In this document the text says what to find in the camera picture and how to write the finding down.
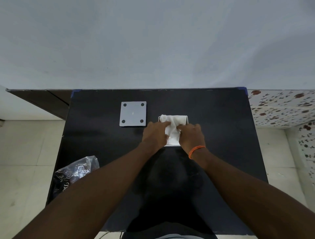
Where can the dark brown wooden bench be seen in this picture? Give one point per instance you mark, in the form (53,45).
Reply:
(41,102)

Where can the person's right hand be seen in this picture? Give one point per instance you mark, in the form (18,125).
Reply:
(190,137)

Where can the black table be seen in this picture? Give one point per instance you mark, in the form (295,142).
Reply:
(157,157)

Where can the orange wrist thread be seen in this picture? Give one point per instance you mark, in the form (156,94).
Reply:
(195,150)

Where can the grey square plate with dots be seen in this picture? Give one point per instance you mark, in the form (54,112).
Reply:
(133,113)

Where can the clear plastic bag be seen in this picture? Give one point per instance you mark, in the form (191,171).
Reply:
(73,172)

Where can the person's left hand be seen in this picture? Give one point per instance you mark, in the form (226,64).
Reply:
(154,135)

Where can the person's right fingers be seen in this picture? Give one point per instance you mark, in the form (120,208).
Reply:
(187,126)

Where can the person's left forearm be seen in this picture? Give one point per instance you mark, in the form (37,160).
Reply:
(93,192)

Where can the white cloth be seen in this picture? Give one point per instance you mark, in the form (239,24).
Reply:
(173,128)

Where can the person's right forearm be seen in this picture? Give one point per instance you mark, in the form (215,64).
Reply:
(251,194)

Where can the person's left fingers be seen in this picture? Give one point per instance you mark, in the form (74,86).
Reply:
(162,124)

